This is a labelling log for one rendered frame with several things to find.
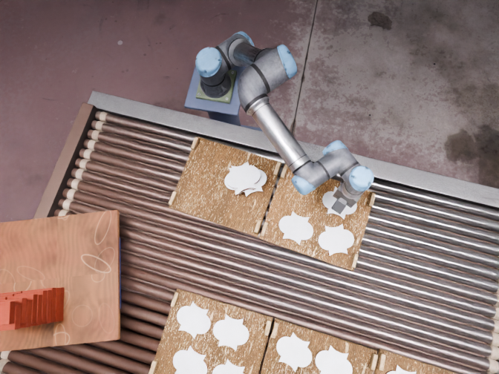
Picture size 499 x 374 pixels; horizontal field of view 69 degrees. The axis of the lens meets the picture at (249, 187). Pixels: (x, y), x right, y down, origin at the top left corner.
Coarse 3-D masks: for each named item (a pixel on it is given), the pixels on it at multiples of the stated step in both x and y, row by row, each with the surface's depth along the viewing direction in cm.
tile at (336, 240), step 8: (328, 232) 153; (336, 232) 153; (344, 232) 153; (320, 240) 152; (328, 240) 152; (336, 240) 152; (344, 240) 152; (352, 240) 152; (328, 248) 151; (336, 248) 151; (344, 248) 151
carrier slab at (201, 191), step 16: (208, 144) 167; (192, 160) 165; (208, 160) 165; (224, 160) 165; (240, 160) 164; (256, 160) 164; (272, 160) 164; (192, 176) 164; (208, 176) 163; (224, 176) 163; (272, 176) 162; (192, 192) 162; (208, 192) 161; (224, 192) 161; (256, 192) 160; (272, 192) 161; (176, 208) 160; (192, 208) 160; (208, 208) 160; (224, 208) 159; (240, 208) 159; (256, 208) 158; (224, 224) 157; (240, 224) 157
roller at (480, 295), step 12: (72, 180) 168; (96, 192) 166; (108, 192) 165; (120, 192) 166; (132, 204) 165; (144, 204) 163; (156, 204) 163; (180, 216) 162; (192, 216) 161; (228, 228) 159; (264, 240) 158; (360, 264) 152; (372, 264) 152; (384, 264) 152; (396, 276) 151; (408, 276) 150; (420, 276) 150; (444, 288) 148; (456, 288) 148; (468, 288) 148; (480, 300) 147; (492, 300) 146
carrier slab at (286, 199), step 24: (288, 168) 162; (288, 192) 160; (312, 192) 159; (312, 216) 156; (336, 216) 156; (360, 216) 155; (288, 240) 154; (312, 240) 154; (360, 240) 153; (336, 264) 151
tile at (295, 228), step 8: (288, 216) 156; (296, 216) 156; (280, 224) 155; (288, 224) 155; (296, 224) 155; (304, 224) 154; (288, 232) 154; (296, 232) 154; (304, 232) 154; (312, 232) 153; (296, 240) 153
